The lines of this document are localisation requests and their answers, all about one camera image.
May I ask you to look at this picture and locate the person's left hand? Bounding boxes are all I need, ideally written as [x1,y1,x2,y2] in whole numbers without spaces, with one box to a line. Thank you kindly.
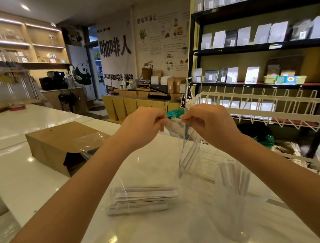
[115,107,170,154]

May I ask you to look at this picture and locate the person's right hand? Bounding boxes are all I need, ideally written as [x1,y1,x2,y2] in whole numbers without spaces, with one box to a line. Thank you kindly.
[180,104,241,151]

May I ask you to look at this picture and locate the clear plastic straw bag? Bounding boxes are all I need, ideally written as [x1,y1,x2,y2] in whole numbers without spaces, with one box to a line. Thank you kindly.
[164,117,208,180]

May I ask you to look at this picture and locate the person's left forearm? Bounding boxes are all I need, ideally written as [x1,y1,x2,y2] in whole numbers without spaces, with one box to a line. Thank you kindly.
[10,135,141,243]

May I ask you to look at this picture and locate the person's right forearm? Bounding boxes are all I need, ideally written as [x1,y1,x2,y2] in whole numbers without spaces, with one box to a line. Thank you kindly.
[225,134,320,237]

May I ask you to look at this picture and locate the green plastic bag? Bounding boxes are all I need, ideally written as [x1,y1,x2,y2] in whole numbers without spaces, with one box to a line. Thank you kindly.
[252,135,275,149]
[166,109,186,119]

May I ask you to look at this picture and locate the black sealing machine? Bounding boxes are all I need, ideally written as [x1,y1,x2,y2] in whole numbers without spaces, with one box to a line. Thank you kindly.
[147,86,172,100]

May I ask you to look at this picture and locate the brown kraft paper bags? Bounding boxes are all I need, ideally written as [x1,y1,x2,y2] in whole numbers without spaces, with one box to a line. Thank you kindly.
[167,77,187,94]

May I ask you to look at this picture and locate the yellow wooden counter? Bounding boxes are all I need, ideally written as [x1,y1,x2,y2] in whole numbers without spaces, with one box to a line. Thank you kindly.
[102,91,186,124]

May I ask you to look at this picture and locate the grey coffee pouch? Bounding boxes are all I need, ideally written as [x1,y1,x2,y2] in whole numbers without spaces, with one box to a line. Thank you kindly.
[204,70,219,83]
[217,68,228,83]

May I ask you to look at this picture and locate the wrapped straws in wide bag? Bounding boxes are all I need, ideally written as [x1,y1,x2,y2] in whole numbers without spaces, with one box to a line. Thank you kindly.
[218,160,252,198]

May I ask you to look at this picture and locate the crumpled clear plastic film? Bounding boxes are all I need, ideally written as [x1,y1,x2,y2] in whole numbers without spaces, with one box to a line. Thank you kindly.
[72,132,107,161]

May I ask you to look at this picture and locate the flat pack of wrapped straws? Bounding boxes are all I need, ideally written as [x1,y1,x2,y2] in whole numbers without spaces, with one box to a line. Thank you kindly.
[105,185,179,216]

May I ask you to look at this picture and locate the white lettered banner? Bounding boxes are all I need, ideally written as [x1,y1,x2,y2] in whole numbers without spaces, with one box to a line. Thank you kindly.
[96,10,137,93]

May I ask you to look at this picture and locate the white panda fridge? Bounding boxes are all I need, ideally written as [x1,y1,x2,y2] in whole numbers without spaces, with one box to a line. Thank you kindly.
[66,45,97,101]

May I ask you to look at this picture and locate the black shelf unit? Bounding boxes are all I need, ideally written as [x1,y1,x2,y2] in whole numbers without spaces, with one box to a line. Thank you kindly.
[188,0,320,161]

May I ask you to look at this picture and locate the black standing fan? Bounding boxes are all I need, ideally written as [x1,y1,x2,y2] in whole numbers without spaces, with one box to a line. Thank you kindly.
[58,75,88,113]

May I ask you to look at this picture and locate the brown kraft pouch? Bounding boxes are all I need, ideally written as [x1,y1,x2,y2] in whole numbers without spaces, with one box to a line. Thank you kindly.
[266,64,281,77]

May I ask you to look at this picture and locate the green paper tray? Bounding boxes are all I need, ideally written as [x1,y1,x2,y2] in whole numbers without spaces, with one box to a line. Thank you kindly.
[263,75,307,85]

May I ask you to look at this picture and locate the black coffee machine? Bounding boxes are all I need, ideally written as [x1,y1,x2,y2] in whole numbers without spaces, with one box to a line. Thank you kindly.
[47,71,68,90]

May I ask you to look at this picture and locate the row of white coffee pouches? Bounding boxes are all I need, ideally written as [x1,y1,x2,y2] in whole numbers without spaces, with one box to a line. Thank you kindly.
[201,16,320,50]

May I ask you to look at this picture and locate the brown paper bag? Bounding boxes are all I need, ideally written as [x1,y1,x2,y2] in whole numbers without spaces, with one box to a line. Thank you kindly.
[25,121,111,178]

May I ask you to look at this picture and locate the black coffee grinder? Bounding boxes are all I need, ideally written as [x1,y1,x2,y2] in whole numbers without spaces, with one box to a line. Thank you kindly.
[39,77,54,91]

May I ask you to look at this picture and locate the clear acrylic stand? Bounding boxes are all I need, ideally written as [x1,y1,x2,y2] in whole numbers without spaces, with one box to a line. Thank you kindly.
[0,66,39,101]

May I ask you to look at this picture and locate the white wire dish rack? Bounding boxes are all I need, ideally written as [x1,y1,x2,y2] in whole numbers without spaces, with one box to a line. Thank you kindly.
[184,76,320,173]

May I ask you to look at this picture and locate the wooden wall shelf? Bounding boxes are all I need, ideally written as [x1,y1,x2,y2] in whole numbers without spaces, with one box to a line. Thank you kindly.
[0,16,71,71]

